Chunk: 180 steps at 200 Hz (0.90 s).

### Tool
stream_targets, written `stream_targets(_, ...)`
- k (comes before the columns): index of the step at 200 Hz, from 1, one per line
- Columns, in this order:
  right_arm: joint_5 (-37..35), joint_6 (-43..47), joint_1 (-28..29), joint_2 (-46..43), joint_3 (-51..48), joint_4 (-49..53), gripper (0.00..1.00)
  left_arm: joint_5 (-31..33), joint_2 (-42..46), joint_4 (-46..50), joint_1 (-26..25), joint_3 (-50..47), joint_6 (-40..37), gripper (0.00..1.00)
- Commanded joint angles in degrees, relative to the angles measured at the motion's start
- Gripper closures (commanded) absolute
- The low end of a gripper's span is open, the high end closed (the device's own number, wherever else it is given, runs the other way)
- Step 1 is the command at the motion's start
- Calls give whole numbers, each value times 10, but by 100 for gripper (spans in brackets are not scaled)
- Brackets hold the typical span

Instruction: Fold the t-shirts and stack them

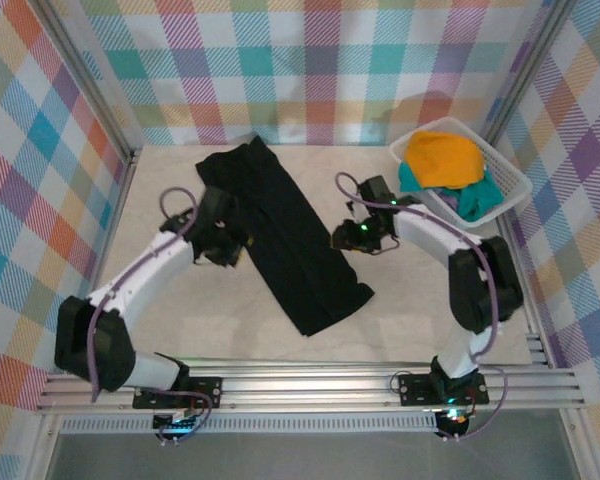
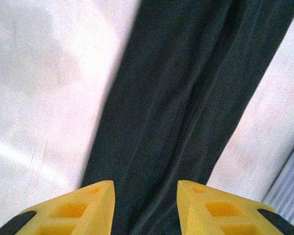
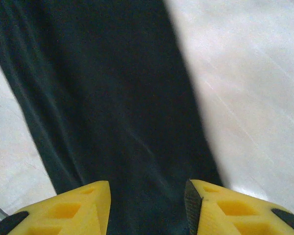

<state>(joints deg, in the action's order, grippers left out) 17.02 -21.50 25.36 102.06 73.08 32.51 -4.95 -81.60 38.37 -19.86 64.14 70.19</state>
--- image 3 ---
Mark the black t-shirt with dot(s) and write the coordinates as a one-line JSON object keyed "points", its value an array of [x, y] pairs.
{"points": [[107, 98]]}

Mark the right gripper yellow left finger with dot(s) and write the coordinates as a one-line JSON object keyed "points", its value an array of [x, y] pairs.
{"points": [[71, 213]]}

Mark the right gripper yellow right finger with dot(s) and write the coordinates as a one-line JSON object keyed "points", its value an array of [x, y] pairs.
{"points": [[235, 213]]}

